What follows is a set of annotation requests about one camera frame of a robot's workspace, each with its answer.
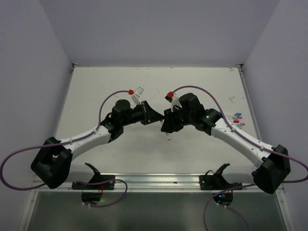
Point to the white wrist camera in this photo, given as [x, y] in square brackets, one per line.
[136, 95]
[174, 100]

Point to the left controller box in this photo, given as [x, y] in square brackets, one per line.
[92, 199]

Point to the light blue capped marker pen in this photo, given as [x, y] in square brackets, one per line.
[240, 124]

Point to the aluminium mounting rail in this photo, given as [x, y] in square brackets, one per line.
[146, 182]

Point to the orange marker pen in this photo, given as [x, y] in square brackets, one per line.
[166, 134]

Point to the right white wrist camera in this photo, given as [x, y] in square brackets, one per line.
[174, 100]

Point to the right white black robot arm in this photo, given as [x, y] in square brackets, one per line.
[270, 164]

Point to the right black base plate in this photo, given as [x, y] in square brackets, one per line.
[214, 181]

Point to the controller box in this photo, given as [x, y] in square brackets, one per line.
[224, 199]
[92, 199]

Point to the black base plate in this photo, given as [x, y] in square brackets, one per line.
[98, 182]
[214, 181]

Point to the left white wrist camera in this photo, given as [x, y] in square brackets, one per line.
[136, 95]

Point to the right controller box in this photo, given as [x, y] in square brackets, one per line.
[224, 199]

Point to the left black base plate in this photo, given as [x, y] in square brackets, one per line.
[98, 182]

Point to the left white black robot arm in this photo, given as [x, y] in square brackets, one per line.
[54, 161]

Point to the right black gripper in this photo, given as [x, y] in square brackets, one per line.
[169, 124]

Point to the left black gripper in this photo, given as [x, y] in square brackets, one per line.
[149, 115]

